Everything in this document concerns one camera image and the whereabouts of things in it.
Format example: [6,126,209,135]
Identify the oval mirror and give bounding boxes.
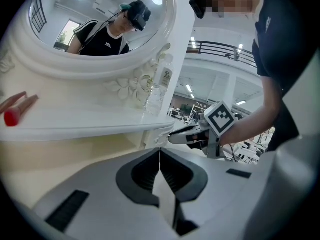
[29,0,169,57]

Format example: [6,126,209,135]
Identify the person's black t-shirt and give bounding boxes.
[251,0,320,153]

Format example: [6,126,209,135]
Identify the clear plastic water bottle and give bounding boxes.
[144,53,175,118]

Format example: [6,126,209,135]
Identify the white dressing table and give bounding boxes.
[0,0,196,176]

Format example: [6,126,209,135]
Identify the white dressing table drawer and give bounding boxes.
[0,133,148,175]

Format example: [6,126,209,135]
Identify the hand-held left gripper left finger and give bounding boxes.
[32,147,176,240]

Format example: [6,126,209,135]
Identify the black head-mounted camera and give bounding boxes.
[189,0,214,20]

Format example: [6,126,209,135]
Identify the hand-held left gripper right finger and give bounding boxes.
[152,147,272,240]

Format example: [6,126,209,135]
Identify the person's grey trousers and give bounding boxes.
[244,131,320,240]

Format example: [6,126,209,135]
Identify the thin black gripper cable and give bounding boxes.
[221,142,241,163]

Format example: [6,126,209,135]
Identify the person's right forearm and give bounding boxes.
[219,93,279,146]

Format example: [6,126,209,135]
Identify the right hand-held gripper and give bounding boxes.
[168,100,237,159]

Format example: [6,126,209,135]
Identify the black balcony railing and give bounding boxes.
[186,40,258,69]

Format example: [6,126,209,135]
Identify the background office desks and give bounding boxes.
[166,101,209,123]

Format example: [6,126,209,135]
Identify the red tipped pink cosmetic brush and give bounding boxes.
[3,94,40,128]

